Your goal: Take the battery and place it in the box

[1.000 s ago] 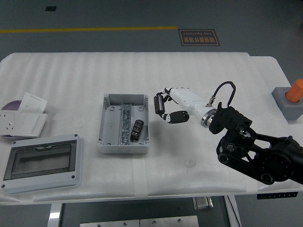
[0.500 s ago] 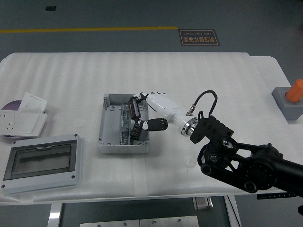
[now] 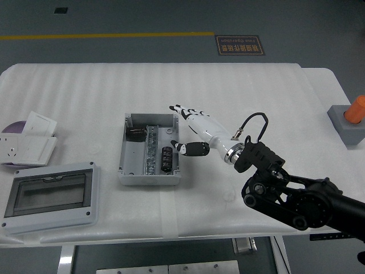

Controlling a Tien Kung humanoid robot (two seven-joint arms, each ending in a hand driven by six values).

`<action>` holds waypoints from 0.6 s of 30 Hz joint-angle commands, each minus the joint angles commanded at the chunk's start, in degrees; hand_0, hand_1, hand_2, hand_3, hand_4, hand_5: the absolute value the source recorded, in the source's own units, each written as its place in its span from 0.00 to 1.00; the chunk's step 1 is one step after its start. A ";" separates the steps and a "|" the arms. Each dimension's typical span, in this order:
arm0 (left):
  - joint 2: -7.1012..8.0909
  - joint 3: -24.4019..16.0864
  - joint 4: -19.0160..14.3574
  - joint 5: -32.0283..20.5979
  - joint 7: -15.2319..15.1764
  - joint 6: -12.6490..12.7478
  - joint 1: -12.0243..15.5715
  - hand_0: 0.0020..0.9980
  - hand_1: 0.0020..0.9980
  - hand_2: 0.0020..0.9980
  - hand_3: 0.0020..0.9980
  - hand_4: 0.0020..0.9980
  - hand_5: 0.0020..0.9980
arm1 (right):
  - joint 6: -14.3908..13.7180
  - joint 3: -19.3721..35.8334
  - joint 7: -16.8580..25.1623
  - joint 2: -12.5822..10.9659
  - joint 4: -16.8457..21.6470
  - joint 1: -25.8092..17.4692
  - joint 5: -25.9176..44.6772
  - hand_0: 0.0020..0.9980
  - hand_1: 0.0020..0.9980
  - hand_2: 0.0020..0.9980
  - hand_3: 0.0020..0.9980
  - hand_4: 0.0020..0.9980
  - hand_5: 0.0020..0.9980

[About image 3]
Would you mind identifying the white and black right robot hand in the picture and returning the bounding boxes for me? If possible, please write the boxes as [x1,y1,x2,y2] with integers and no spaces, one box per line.
[169,104,243,166]

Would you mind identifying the black cylindrical battery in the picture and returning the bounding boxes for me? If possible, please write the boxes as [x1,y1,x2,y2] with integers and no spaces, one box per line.
[161,146,174,172]

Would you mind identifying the grey open junction box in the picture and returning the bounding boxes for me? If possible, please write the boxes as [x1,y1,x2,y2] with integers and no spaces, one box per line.
[117,112,183,186]

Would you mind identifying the white foam mat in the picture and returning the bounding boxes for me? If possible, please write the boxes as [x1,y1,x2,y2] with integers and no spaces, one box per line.
[0,62,351,245]

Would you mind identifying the floor sign with orange text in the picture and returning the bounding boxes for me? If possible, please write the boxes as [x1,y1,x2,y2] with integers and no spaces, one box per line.
[214,35,266,57]

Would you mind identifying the grey block base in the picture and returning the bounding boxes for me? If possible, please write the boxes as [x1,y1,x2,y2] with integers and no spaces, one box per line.
[327,104,365,147]

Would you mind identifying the orange cylinder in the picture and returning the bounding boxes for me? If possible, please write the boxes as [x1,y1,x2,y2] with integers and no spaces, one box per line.
[344,95,365,124]

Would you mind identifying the white rectangular plate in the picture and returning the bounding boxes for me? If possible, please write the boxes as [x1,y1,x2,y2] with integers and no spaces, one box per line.
[22,111,58,136]

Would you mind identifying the black control panel strip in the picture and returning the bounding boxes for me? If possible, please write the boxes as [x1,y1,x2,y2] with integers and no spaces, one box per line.
[309,232,354,241]

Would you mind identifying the grey cover with transparent window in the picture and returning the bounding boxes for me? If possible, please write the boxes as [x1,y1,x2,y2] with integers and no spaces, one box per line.
[1,162,101,235]

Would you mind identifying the purple round disc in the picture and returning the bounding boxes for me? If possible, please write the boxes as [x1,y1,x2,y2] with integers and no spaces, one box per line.
[1,120,29,135]

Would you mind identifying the metal bracket under table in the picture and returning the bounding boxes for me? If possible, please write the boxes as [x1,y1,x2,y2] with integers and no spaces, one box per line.
[232,237,258,254]

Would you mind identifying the metal base plate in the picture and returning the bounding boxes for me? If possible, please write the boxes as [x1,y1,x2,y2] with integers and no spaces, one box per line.
[96,260,240,274]

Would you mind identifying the white table frame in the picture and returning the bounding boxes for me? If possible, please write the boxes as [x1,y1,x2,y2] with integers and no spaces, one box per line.
[56,235,291,274]

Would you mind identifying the white wall switch panel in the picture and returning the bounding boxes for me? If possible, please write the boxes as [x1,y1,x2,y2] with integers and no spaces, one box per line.
[17,136,58,167]

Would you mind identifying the white wall socket panel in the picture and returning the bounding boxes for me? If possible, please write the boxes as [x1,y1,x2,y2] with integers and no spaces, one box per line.
[0,135,26,163]

